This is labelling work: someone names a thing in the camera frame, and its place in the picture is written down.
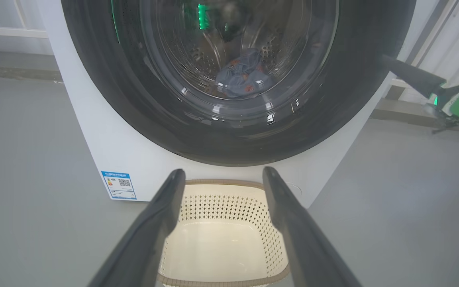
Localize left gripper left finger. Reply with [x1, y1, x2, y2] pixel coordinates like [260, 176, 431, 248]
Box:
[88, 168, 186, 287]

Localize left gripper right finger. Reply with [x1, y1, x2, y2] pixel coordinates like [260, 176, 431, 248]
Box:
[262, 166, 362, 287]

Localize blue orange patterned garment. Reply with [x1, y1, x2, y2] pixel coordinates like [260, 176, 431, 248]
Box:
[214, 47, 274, 100]

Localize black round glass washer door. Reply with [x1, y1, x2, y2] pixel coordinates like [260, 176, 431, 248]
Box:
[61, 0, 417, 167]

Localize white front-load washing machine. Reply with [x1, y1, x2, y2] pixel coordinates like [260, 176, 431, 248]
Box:
[37, 0, 442, 208]

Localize stainless steel washing machine drum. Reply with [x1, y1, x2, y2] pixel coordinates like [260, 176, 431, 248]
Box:
[140, 0, 339, 120]

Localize blue energy label sticker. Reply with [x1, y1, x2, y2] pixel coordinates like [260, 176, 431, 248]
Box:
[100, 170, 137, 201]

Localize cream perforated laundry basket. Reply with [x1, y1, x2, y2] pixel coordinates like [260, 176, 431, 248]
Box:
[157, 179, 291, 287]

